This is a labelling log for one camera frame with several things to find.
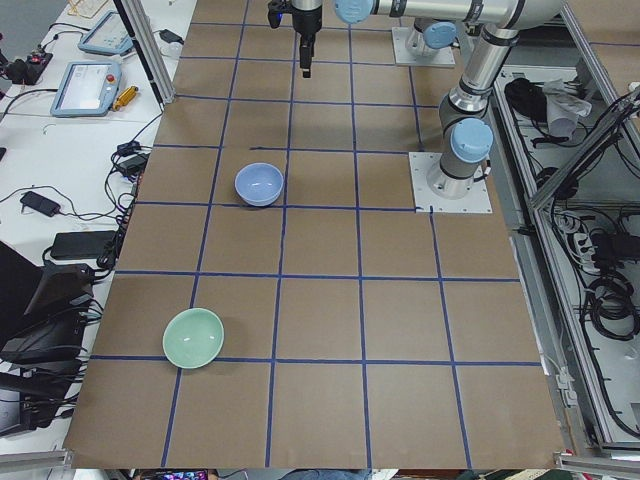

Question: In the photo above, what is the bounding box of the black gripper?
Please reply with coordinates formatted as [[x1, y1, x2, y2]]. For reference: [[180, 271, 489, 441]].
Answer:
[[267, 0, 323, 79]]

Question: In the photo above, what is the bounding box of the green ceramic bowl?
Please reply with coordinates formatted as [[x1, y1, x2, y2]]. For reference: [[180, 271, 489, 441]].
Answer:
[[162, 308, 225, 369]]

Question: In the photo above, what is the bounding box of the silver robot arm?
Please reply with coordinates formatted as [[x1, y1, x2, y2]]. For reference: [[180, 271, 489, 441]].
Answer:
[[334, 0, 564, 200], [267, 1, 457, 78]]

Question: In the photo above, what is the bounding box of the blue ceramic bowl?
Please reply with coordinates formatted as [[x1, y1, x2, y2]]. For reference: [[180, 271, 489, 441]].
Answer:
[[234, 163, 284, 207]]

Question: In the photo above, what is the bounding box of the small black charger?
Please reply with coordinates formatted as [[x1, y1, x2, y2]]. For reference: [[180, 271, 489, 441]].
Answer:
[[159, 29, 184, 44]]

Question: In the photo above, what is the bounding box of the yellow brass cylinder tool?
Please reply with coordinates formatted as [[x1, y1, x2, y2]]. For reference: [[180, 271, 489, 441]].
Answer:
[[112, 85, 139, 111]]

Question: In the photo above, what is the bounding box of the far teach pendant tablet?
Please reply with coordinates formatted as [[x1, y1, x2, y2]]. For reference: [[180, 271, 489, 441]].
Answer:
[[78, 10, 133, 56]]

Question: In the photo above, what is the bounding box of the teach pendant tablet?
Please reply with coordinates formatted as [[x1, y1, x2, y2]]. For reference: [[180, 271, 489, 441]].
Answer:
[[78, 10, 133, 56], [50, 61, 122, 118]]

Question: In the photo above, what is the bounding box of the near teach pendant tablet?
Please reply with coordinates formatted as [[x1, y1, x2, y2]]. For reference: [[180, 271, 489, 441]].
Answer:
[[50, 61, 122, 118]]

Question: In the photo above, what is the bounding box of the brown paper table mat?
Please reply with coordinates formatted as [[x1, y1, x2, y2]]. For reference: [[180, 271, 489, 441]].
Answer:
[[65, 1, 564, 469]]

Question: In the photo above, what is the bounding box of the black power adapter brick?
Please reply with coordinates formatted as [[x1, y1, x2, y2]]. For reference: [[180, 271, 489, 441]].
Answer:
[[50, 230, 116, 260]]

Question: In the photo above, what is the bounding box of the black laptop computer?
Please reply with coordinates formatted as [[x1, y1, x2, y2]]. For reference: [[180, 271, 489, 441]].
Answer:
[[1, 244, 94, 365]]

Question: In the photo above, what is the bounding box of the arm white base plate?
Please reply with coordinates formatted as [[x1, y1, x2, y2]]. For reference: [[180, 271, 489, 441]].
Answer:
[[408, 152, 493, 214], [391, 27, 456, 68]]

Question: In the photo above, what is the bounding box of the aluminium frame post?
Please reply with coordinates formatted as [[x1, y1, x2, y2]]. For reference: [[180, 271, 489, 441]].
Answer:
[[113, 0, 175, 105]]

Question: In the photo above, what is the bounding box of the black smartphone with cable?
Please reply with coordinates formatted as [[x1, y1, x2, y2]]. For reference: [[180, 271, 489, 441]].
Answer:
[[20, 191, 61, 217]]

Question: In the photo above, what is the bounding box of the black cable bundle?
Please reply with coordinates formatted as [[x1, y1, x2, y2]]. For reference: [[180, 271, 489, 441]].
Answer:
[[579, 274, 637, 342]]

